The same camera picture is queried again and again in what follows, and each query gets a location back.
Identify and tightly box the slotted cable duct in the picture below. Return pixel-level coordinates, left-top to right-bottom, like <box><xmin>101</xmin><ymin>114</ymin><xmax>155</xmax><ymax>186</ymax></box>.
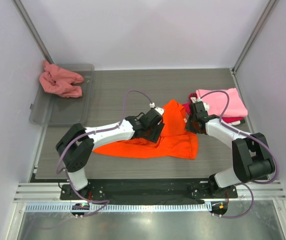
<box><xmin>25</xmin><ymin>202</ymin><xmax>212</xmax><ymax>213</ymax></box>

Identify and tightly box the salmon pink crumpled t shirt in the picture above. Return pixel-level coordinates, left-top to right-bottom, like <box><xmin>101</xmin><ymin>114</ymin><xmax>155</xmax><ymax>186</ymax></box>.
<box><xmin>39</xmin><ymin>60</ymin><xmax>84</xmax><ymax>98</ymax></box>

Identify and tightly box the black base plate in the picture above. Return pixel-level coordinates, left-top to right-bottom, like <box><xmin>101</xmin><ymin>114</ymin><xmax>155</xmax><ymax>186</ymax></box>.
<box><xmin>60</xmin><ymin>178</ymin><xmax>238</xmax><ymax>204</ymax></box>

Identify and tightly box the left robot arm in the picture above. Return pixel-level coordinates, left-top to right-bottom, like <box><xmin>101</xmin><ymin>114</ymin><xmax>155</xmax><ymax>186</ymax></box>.
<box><xmin>55</xmin><ymin>107</ymin><xmax>165</xmax><ymax>200</ymax></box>

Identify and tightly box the orange t shirt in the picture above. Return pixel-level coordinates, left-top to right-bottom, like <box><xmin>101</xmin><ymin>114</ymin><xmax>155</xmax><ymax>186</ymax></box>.
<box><xmin>94</xmin><ymin>99</ymin><xmax>199</xmax><ymax>160</ymax></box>

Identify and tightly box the right frame post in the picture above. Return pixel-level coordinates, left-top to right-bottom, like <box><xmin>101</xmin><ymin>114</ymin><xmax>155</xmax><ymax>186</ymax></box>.
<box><xmin>231</xmin><ymin>0</ymin><xmax>281</xmax><ymax>75</ymax></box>

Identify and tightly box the frame post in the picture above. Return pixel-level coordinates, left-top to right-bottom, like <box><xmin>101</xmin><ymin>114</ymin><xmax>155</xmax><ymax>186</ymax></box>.
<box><xmin>231</xmin><ymin>0</ymin><xmax>281</xmax><ymax>75</ymax></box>
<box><xmin>12</xmin><ymin>0</ymin><xmax>53</xmax><ymax>64</ymax></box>

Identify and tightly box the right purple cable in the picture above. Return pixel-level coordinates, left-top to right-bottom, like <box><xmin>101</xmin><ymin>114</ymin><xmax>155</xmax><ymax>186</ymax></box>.
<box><xmin>197</xmin><ymin>89</ymin><xmax>280</xmax><ymax>219</ymax></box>

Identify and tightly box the left frame post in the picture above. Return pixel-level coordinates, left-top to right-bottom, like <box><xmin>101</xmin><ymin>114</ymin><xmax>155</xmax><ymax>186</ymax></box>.
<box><xmin>12</xmin><ymin>0</ymin><xmax>53</xmax><ymax>64</ymax></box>

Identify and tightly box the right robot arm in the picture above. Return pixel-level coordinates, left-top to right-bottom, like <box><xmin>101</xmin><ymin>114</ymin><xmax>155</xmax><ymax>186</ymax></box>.
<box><xmin>186</xmin><ymin>101</ymin><xmax>277</xmax><ymax>198</ymax></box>

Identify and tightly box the clear grey plastic bin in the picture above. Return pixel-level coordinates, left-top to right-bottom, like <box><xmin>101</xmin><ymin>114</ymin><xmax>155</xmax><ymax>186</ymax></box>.
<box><xmin>29</xmin><ymin>63</ymin><xmax>94</xmax><ymax>127</ymax></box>

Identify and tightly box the magenta folded t shirt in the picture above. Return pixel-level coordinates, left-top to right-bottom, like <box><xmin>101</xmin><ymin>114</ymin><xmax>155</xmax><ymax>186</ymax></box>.
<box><xmin>183</xmin><ymin>93</ymin><xmax>246</xmax><ymax>126</ymax></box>

